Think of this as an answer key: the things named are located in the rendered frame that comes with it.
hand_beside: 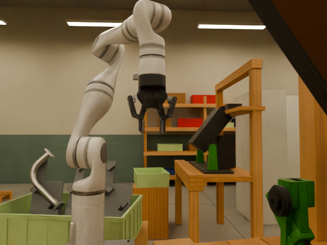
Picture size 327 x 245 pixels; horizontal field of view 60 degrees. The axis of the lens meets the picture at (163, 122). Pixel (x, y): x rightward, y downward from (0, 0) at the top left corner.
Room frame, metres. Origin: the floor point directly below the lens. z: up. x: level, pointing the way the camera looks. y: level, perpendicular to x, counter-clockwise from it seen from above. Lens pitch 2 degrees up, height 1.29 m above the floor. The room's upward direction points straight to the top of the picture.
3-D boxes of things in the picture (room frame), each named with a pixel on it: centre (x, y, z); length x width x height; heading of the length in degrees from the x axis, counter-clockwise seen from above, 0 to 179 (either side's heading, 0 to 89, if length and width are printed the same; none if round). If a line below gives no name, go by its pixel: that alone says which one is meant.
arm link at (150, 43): (0.76, 0.04, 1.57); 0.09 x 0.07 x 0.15; 124
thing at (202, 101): (7.15, -1.01, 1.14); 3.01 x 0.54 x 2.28; 93
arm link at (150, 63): (0.79, 0.04, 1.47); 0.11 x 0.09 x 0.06; 13
